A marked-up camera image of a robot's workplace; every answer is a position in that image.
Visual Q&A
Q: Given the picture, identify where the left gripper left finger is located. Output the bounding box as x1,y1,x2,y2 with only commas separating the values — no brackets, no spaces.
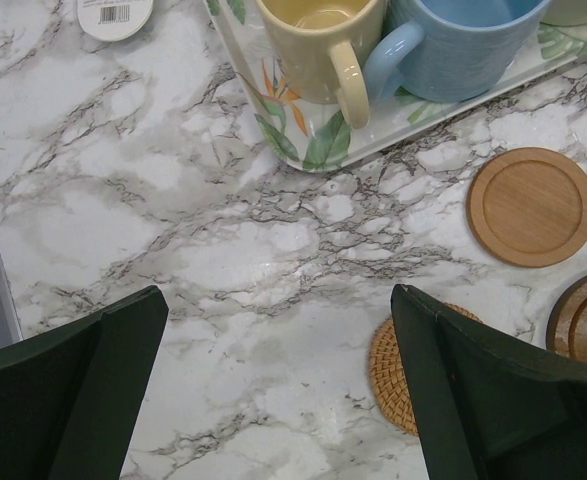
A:
0,285,168,479

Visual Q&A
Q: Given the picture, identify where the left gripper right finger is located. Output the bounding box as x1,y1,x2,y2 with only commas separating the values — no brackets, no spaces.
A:
391,284,587,479

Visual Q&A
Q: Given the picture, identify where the large brown wood coaster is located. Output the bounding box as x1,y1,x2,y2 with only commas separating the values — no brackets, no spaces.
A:
546,275,587,363

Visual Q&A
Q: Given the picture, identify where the light bamboo coaster back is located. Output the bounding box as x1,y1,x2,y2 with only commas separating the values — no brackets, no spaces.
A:
466,147,587,268

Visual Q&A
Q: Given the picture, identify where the floral serving tray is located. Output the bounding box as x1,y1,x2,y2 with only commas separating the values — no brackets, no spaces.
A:
206,1,587,172

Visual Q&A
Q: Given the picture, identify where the light blue mug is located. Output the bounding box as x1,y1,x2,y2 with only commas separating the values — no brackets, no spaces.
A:
363,0,549,103

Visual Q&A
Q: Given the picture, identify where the white barcode tag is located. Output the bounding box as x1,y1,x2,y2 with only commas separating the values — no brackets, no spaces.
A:
76,0,154,42

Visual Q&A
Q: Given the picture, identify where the yellow mug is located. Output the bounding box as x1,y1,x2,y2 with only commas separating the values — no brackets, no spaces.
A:
256,0,387,129

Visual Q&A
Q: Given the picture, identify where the green floral mug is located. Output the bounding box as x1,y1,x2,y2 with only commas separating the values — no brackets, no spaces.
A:
542,0,587,27

